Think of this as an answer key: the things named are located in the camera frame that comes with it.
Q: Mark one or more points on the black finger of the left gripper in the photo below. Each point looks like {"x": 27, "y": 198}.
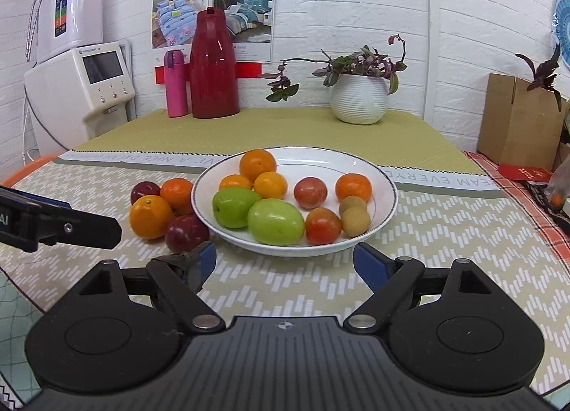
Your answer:
{"x": 74, "y": 227}

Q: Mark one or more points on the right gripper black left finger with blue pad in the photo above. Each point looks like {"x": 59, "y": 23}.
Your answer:
{"x": 173, "y": 283}

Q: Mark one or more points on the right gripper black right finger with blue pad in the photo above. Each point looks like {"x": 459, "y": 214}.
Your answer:
{"x": 397, "y": 286}

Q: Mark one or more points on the green apple front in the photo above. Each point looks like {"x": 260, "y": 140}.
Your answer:
{"x": 231, "y": 206}

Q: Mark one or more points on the green apple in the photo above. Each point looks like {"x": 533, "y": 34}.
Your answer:
{"x": 231, "y": 206}
{"x": 275, "y": 222}

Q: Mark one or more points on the small brown longan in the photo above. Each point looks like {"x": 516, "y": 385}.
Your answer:
{"x": 351, "y": 202}

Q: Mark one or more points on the large orange front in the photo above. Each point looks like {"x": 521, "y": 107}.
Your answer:
{"x": 353, "y": 184}

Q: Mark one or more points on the green apple back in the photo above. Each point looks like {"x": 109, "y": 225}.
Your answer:
{"x": 275, "y": 222}

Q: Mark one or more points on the red apple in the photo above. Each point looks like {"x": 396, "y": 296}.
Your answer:
{"x": 310, "y": 193}

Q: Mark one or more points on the yellow-orange small citrus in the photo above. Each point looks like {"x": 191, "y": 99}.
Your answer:
{"x": 271, "y": 185}

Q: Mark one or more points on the dark red plum front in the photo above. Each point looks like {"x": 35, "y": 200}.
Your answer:
{"x": 185, "y": 233}

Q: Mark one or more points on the dark red plum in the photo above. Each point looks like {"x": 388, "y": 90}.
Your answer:
{"x": 144, "y": 188}
{"x": 185, "y": 233}

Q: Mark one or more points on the orange centre with stem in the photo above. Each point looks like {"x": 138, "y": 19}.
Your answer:
{"x": 150, "y": 216}

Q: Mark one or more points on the brown longan on plate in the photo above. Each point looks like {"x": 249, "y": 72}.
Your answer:
{"x": 355, "y": 221}

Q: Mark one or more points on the orange back right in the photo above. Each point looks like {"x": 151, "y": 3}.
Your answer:
{"x": 177, "y": 192}

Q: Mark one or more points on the dark red plum back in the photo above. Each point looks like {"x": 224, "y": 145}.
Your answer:
{"x": 144, "y": 188}

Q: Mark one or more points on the teal patterned mat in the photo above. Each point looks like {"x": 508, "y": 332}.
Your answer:
{"x": 18, "y": 315}

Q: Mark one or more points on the small orange kumquat on plate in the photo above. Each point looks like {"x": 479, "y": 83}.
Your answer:
{"x": 235, "y": 180}

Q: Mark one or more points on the white water dispenser machine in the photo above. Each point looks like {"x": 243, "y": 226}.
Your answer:
{"x": 79, "y": 95}

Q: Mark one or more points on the white oval plate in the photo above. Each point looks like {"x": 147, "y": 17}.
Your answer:
{"x": 295, "y": 163}

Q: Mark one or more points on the orange left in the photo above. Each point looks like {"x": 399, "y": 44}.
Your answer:
{"x": 256, "y": 162}

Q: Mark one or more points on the olive green table mat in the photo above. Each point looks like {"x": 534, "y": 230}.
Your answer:
{"x": 399, "y": 139}

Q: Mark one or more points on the red envelope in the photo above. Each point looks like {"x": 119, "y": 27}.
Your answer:
{"x": 527, "y": 174}

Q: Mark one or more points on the plaid red cloth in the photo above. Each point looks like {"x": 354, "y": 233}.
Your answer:
{"x": 556, "y": 239}

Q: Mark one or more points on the plastic bag with fruit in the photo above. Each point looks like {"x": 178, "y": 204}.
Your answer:
{"x": 557, "y": 191}

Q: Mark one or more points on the white ribbed plant pot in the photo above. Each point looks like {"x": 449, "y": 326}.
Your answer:
{"x": 359, "y": 99}

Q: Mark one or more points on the dark red thermos jug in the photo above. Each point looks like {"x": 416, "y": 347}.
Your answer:
{"x": 213, "y": 82}

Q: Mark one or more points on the pink thermos bottle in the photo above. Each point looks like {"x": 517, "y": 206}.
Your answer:
{"x": 174, "y": 67}

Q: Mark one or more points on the cardboard box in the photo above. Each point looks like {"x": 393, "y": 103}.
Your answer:
{"x": 520, "y": 127}

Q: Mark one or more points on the purple-green trailing plant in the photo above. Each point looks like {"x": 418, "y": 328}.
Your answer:
{"x": 366, "y": 61}

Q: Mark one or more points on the white wall water purifier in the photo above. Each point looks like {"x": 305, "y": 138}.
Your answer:
{"x": 57, "y": 26}

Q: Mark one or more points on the red tape strip on wall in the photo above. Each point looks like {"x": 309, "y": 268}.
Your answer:
{"x": 242, "y": 70}

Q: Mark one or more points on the bedding poster on wall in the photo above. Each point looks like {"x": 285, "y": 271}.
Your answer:
{"x": 248, "y": 22}

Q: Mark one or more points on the blue wall ornament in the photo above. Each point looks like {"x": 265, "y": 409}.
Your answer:
{"x": 561, "y": 29}

